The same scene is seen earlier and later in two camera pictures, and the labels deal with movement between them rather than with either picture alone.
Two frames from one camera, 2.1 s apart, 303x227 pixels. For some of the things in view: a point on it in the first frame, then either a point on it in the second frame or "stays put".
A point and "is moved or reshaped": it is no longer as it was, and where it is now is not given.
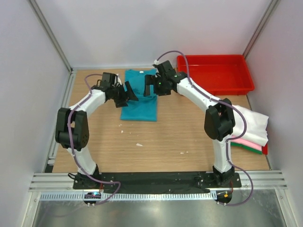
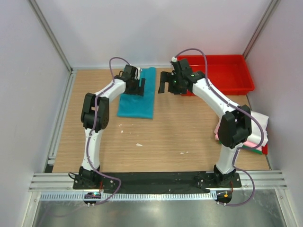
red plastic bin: (218, 74) stays put
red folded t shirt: (264, 149) stays put
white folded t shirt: (256, 131) stays put
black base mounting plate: (156, 182) stays put
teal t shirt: (146, 108) is moved or reshaped
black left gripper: (128, 94) -> (139, 90)
